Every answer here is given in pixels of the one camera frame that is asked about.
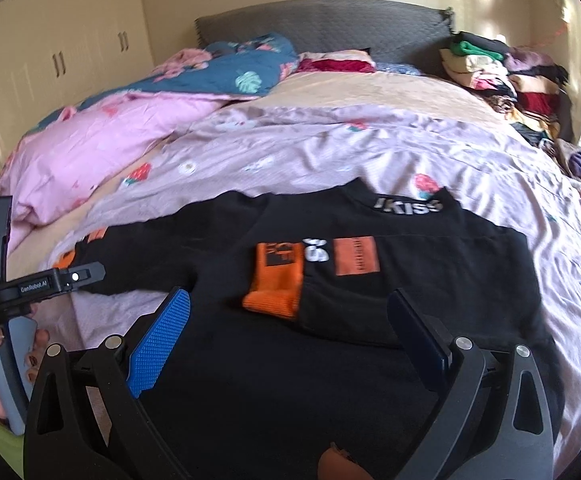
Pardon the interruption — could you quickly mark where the blue floral pillow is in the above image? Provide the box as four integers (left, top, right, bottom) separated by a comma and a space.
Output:
25, 32, 299, 131

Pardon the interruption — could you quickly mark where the red cloth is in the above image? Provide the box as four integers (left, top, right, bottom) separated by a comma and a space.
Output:
297, 57, 377, 76

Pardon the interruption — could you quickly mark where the cream wardrobe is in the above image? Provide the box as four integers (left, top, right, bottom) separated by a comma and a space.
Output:
0, 0, 157, 213

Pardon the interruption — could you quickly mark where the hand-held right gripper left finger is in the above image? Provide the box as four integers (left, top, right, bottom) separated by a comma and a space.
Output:
23, 286, 192, 480

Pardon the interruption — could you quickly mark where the beige bed sheet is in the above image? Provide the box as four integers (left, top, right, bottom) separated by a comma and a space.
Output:
265, 72, 513, 128

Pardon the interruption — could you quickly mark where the person's right hand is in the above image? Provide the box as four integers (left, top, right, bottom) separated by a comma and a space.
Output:
319, 442, 372, 480

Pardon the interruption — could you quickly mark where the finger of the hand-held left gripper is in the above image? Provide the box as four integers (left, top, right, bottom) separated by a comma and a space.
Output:
58, 261, 107, 292

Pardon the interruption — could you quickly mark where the pile of folded clothes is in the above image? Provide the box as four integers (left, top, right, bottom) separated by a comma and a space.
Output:
437, 30, 572, 147

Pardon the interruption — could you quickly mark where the black sweater with orange patches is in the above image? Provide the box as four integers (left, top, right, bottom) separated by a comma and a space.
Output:
53, 177, 566, 480

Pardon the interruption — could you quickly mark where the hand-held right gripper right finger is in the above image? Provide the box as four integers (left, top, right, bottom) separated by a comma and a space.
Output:
387, 287, 556, 480

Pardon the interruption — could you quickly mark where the grey quilted headboard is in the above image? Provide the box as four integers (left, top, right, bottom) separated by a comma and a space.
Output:
194, 0, 457, 79

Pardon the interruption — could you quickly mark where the pink quilt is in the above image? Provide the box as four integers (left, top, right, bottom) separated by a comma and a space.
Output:
0, 49, 232, 252

